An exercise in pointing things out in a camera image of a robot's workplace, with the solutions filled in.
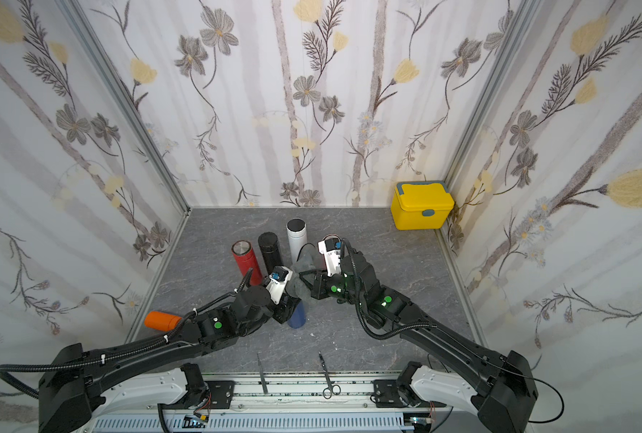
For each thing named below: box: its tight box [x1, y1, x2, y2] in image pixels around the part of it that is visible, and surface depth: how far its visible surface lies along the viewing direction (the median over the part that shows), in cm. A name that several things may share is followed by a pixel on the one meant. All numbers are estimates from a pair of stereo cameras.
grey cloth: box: [284, 243, 323, 302], surface depth 69 cm
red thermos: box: [231, 239, 264, 286], surface depth 83 cm
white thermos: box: [286, 217, 308, 264], surface depth 89 cm
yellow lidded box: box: [391, 180, 456, 231], surface depth 110 cm
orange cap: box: [144, 311, 183, 332], surface depth 86 cm
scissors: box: [318, 350, 342, 400], surface depth 77 cm
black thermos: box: [257, 231, 284, 276], surface depth 87 cm
